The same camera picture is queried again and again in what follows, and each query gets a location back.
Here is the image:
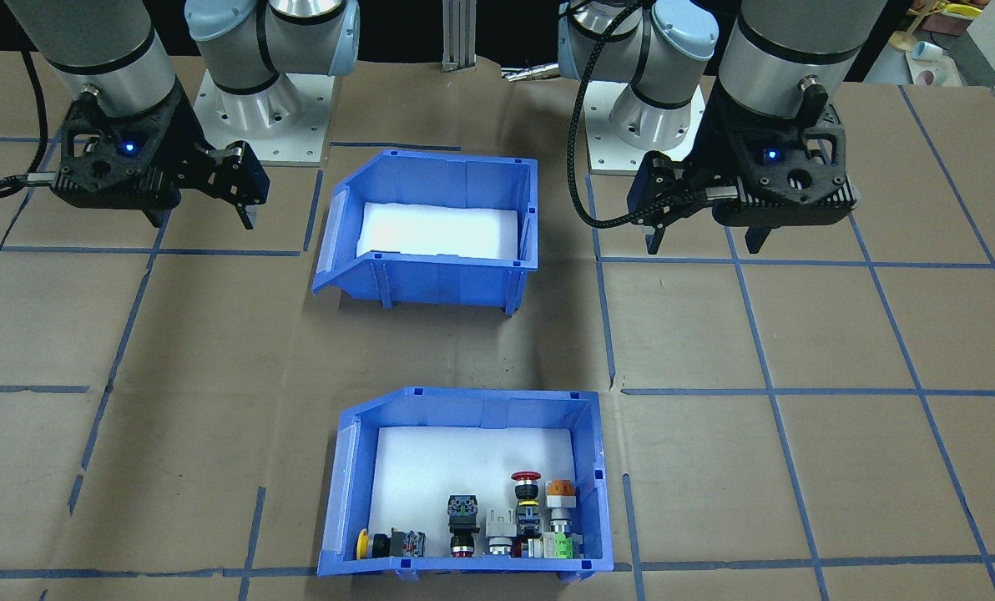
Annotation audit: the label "blue battery storage bin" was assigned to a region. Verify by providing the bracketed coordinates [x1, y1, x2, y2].
[311, 150, 542, 316]

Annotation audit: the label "blue switch storage bin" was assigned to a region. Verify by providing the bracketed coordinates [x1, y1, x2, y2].
[316, 386, 616, 583]

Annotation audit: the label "wooden stand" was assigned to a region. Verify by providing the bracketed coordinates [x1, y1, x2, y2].
[887, 8, 937, 53]

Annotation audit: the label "white foam sheet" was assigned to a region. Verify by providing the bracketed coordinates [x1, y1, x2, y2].
[368, 426, 579, 558]
[356, 200, 521, 260]

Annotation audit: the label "orange pilot lamp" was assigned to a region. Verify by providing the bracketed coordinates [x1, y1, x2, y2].
[545, 479, 578, 539]

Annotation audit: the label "red mushroom stop button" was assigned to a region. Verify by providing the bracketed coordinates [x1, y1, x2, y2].
[510, 471, 543, 540]

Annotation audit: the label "black red-ringed push button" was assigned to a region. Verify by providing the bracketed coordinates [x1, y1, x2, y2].
[447, 494, 482, 559]

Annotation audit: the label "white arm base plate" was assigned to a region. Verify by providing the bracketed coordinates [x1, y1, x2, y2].
[585, 79, 707, 176]
[179, 68, 337, 168]

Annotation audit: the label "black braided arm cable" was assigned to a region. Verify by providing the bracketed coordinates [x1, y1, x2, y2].
[566, 0, 740, 230]

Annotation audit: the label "short aluminium frame post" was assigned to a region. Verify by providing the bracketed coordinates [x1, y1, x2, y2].
[442, 0, 479, 73]

